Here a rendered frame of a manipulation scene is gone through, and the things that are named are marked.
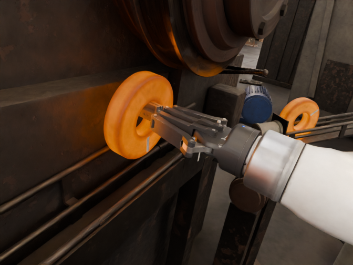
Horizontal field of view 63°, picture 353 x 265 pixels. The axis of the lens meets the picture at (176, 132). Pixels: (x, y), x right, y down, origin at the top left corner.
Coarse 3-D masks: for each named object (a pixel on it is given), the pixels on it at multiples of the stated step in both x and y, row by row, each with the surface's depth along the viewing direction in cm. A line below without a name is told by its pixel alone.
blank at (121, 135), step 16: (128, 80) 45; (144, 80) 45; (160, 80) 48; (112, 96) 44; (128, 96) 43; (144, 96) 46; (160, 96) 50; (112, 112) 44; (128, 112) 44; (112, 128) 44; (128, 128) 46; (144, 128) 53; (112, 144) 46; (128, 144) 48; (144, 144) 52
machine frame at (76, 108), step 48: (0, 0) 36; (48, 0) 42; (96, 0) 49; (0, 48) 38; (48, 48) 44; (96, 48) 52; (144, 48) 64; (0, 96) 38; (48, 96) 41; (96, 96) 49; (192, 96) 80; (0, 144) 37; (48, 144) 44; (96, 144) 53; (0, 192) 39; (48, 192) 47; (0, 240) 42; (48, 240) 51; (144, 240) 87
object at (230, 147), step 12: (228, 132) 44; (240, 132) 40; (252, 132) 40; (204, 144) 41; (216, 144) 40; (228, 144) 39; (240, 144) 39; (252, 144) 39; (216, 156) 41; (228, 156) 40; (240, 156) 39; (228, 168) 41; (240, 168) 39
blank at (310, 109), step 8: (288, 104) 95; (296, 104) 93; (304, 104) 94; (312, 104) 96; (288, 112) 94; (296, 112) 94; (304, 112) 96; (312, 112) 97; (288, 120) 95; (304, 120) 100; (312, 120) 99; (288, 128) 97; (296, 128) 100; (304, 128) 100; (288, 136) 98
